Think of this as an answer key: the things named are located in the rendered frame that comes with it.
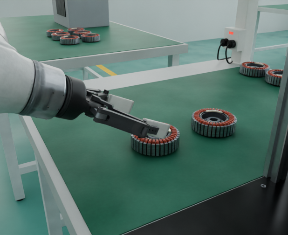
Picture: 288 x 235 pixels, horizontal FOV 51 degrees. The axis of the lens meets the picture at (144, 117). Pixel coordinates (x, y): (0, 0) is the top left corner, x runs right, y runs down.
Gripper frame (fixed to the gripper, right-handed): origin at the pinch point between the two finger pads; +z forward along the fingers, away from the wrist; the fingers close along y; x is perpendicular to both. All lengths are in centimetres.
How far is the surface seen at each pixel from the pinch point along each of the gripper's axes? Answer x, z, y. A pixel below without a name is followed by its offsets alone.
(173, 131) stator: -1.0, 8.0, 2.0
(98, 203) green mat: -14.4, -11.1, 10.5
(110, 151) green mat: -10.5, -2.1, -3.5
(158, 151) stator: -5.4, 3.7, 4.4
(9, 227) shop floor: -89, 15, -77
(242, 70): 22, 61, -27
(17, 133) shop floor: -80, 41, -176
